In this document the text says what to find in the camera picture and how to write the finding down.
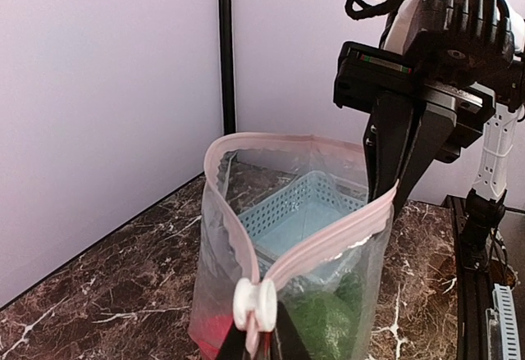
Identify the right black frame post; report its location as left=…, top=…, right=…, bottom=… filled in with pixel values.
left=218, top=0, right=236, bottom=134

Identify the green toy avocado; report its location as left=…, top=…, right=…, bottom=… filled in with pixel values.
left=286, top=272, right=363, bottom=359

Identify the light blue plastic basket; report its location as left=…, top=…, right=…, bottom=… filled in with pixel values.
left=239, top=171, right=368, bottom=293

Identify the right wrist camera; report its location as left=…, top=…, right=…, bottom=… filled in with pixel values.
left=381, top=0, right=524, bottom=89

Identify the clear zip top bag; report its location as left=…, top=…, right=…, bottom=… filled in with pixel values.
left=189, top=133, right=397, bottom=359

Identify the red toy fruit ball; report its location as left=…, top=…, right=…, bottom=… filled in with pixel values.
left=189, top=315, right=233, bottom=359

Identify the black front rail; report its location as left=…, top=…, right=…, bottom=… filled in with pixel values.
left=445, top=194, right=525, bottom=360

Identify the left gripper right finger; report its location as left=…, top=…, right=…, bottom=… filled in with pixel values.
left=270, top=301, right=311, bottom=360

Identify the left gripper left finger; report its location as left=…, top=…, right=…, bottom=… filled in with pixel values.
left=216, top=323, right=250, bottom=360

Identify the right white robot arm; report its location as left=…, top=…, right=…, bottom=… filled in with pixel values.
left=334, top=0, right=524, bottom=270

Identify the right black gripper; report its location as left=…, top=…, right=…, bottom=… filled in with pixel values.
left=333, top=42, right=495, bottom=208

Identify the light blue slotted cable duct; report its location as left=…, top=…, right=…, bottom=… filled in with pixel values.
left=486, top=284, right=522, bottom=360

